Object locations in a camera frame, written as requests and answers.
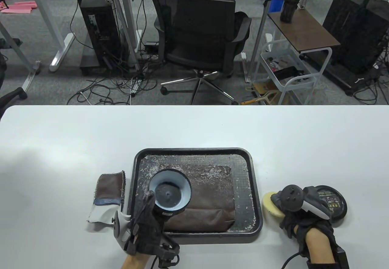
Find person's right forearm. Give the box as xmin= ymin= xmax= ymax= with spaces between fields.
xmin=304 ymin=228 xmax=337 ymax=265

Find person's left forearm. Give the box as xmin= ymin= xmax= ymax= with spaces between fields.
xmin=121 ymin=252 xmax=151 ymax=269

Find pink sheets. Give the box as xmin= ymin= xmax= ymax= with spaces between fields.
xmin=0 ymin=2 xmax=37 ymax=14

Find brown microfibre cloth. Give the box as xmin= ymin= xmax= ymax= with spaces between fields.
xmin=86 ymin=170 xmax=126 ymax=225

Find black leather care cream jar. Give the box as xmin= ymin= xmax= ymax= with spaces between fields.
xmin=148 ymin=169 xmax=193 ymax=220

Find person's left hand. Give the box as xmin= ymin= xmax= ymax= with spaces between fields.
xmin=123 ymin=190 xmax=180 ymax=258

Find black computer tower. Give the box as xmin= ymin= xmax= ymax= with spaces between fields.
xmin=80 ymin=0 xmax=122 ymax=75

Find white power strip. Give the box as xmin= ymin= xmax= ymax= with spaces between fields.
xmin=129 ymin=79 xmax=143 ymax=96

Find black mesh office chair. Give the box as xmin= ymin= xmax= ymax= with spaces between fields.
xmin=148 ymin=0 xmax=253 ymax=105

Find cardboard box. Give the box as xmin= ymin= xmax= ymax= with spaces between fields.
xmin=252 ymin=81 xmax=289 ymax=105

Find white metal trolley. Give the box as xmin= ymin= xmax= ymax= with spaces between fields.
xmin=252 ymin=33 xmax=333 ymax=105

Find black plastic tray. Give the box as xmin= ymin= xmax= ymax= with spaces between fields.
xmin=126 ymin=147 xmax=263 ymax=245

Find yellow round sponge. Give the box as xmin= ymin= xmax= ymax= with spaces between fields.
xmin=263 ymin=191 xmax=285 ymax=220

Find black round jar lid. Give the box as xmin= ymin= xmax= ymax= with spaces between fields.
xmin=307 ymin=185 xmax=347 ymax=224

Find black wrist strap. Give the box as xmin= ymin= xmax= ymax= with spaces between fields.
xmin=305 ymin=245 xmax=350 ymax=269

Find black cable bundle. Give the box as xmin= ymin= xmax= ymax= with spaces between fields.
xmin=353 ymin=38 xmax=389 ymax=105

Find dark desk with white legs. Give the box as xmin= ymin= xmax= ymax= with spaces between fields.
xmin=0 ymin=0 xmax=93 ymax=72

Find brown wooden trolley top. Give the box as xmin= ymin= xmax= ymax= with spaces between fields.
xmin=267 ymin=8 xmax=341 ymax=53

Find black water bottle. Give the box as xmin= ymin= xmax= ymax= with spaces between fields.
xmin=280 ymin=0 xmax=302 ymax=23

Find black equipment case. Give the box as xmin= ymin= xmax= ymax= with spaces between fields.
xmin=304 ymin=0 xmax=389 ymax=96

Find person's right hand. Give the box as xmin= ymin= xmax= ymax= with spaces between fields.
xmin=270 ymin=191 xmax=336 ymax=251

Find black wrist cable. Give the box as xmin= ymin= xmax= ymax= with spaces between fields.
xmin=281 ymin=252 xmax=307 ymax=269
xmin=150 ymin=245 xmax=180 ymax=269

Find white desk leg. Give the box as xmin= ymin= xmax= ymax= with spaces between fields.
xmin=0 ymin=20 xmax=42 ymax=92

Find tangled black floor cables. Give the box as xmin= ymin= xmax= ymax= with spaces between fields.
xmin=67 ymin=71 xmax=158 ymax=105

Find wooden handle brush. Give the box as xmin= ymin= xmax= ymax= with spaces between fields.
xmin=241 ymin=91 xmax=274 ymax=105

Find black round hand tracker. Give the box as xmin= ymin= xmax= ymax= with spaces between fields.
xmin=278 ymin=185 xmax=332 ymax=220
xmin=112 ymin=210 xmax=133 ymax=250

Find flat black device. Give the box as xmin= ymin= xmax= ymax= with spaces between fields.
xmin=274 ymin=66 xmax=304 ymax=81

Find brown leather bag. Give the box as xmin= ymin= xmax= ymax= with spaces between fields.
xmin=158 ymin=164 xmax=236 ymax=233

